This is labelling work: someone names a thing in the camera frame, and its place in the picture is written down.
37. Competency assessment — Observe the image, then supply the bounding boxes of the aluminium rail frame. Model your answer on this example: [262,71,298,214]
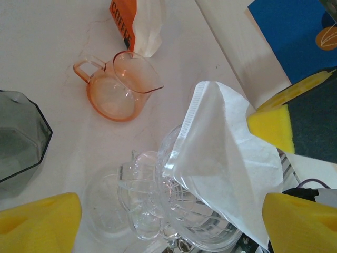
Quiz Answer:
[277,151,302,185]

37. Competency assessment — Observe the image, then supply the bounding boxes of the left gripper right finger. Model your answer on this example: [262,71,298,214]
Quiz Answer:
[263,192,337,253]

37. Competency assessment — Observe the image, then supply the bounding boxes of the white paper coffee filter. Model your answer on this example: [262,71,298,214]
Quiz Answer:
[162,80,284,250]

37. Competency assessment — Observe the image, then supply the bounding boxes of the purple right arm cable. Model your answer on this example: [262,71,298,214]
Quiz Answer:
[297,178,331,189]

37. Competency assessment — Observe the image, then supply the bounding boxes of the orange glass server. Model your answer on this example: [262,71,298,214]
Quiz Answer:
[73,51,164,124]

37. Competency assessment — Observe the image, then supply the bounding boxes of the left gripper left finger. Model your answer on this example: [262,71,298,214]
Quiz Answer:
[0,191,83,253]

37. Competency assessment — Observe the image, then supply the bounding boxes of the grey server with brown handle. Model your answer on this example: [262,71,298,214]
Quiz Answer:
[0,90,53,197]

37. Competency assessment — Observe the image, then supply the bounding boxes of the clear dripper with brown handle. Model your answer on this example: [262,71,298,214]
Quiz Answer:
[117,123,244,253]

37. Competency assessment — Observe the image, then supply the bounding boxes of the orange coffee filter package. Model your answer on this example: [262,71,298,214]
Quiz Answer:
[108,0,168,59]

